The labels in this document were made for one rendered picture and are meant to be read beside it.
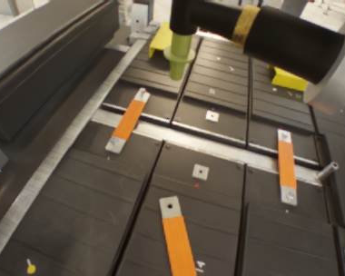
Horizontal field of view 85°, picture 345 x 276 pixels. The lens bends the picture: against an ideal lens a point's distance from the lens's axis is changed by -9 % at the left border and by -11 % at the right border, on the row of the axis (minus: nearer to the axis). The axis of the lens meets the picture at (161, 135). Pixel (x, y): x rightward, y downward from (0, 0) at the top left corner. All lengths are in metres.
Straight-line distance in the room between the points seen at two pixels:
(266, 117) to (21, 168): 0.45
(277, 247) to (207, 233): 0.10
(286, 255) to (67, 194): 0.30
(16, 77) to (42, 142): 0.11
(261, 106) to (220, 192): 0.22
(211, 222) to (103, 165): 0.17
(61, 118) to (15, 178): 0.13
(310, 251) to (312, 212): 0.07
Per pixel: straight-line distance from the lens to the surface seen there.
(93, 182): 0.32
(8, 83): 0.36
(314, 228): 0.37
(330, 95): 0.21
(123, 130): 0.37
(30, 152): 0.40
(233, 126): 0.42
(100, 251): 0.29
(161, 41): 0.54
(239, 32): 0.22
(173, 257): 0.28
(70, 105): 0.44
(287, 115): 0.49
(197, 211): 0.30
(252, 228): 0.32
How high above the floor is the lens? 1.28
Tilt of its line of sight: 52 degrees down
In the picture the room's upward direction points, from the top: 7 degrees clockwise
